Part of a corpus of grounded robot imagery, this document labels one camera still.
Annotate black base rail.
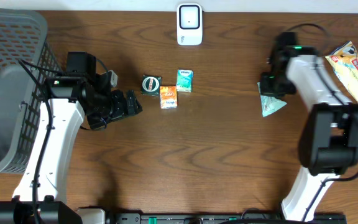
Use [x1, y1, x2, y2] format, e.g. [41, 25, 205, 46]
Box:
[76, 208, 347, 224]

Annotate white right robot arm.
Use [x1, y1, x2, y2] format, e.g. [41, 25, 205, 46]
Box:
[259, 31, 358, 222]

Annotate yellow snack bag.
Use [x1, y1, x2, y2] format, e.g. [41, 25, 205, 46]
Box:
[325, 41, 358, 102]

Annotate green round logo box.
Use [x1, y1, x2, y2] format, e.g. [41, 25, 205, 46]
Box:
[141, 75, 162, 96]

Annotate teal wet wipe packet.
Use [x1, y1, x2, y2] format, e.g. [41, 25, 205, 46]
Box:
[257, 82, 287, 117]

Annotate teal tissue pack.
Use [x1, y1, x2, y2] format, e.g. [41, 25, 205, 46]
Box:
[176, 70, 194, 93]

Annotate white barcode scanner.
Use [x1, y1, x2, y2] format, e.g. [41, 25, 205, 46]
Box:
[177, 3, 203, 45]

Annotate grey plastic basket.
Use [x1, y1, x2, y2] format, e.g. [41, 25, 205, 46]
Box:
[0, 9, 60, 174]

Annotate orange tissue pack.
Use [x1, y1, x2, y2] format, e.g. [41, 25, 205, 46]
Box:
[160, 86, 178, 109]

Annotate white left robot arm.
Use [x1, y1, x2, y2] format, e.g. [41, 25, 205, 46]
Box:
[0, 52, 142, 223]

